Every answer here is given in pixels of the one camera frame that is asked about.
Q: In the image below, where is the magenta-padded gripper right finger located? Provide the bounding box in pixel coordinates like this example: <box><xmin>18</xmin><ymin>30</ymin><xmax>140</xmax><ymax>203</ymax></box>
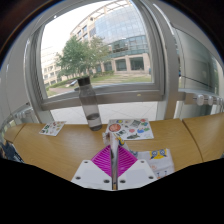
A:
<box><xmin>116</xmin><ymin>145</ymin><xmax>159</xmax><ymax>191</ymax></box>

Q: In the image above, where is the large colourful sticker sheet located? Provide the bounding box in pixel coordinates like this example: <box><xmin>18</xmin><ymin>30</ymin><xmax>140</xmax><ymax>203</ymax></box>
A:
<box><xmin>105</xmin><ymin>117</ymin><xmax>155</xmax><ymax>141</ymax></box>

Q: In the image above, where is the clear grey bottle, black cap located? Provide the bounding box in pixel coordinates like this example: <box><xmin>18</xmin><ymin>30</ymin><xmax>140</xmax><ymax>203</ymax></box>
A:
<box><xmin>77</xmin><ymin>76</ymin><xmax>103</xmax><ymax>132</ymax></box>

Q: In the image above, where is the dark blue chair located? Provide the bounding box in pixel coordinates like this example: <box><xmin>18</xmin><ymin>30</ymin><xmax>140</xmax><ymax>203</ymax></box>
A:
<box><xmin>0</xmin><ymin>139</ymin><xmax>24</xmax><ymax>164</ymax></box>

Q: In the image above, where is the green tree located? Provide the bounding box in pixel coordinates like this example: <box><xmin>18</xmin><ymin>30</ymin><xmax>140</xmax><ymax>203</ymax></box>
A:
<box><xmin>55</xmin><ymin>35</ymin><xmax>111</xmax><ymax>80</ymax></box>

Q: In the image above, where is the grey window frame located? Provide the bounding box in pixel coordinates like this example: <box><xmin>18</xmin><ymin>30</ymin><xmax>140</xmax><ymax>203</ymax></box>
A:
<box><xmin>24</xmin><ymin>0</ymin><xmax>168</xmax><ymax>124</ymax></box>

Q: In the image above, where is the grey rail with white knobs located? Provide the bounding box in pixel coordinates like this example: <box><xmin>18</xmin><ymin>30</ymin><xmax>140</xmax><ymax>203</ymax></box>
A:
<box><xmin>184</xmin><ymin>92</ymin><xmax>224</xmax><ymax>112</ymax></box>
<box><xmin>9</xmin><ymin>106</ymin><xmax>36</xmax><ymax>124</ymax></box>

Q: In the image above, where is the glass-fronted building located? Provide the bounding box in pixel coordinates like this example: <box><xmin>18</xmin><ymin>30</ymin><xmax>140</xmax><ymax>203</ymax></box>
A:
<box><xmin>69</xmin><ymin>0</ymin><xmax>153</xmax><ymax>75</ymax></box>

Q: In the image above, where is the small colourful sticker sheet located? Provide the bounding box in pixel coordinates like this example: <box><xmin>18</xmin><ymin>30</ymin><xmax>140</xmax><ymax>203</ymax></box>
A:
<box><xmin>38</xmin><ymin>120</ymin><xmax>67</xmax><ymax>137</ymax></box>

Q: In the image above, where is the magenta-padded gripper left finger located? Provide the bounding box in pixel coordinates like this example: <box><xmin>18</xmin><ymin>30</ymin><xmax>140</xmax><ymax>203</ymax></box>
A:
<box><xmin>70</xmin><ymin>144</ymin><xmax>114</xmax><ymax>191</ymax></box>

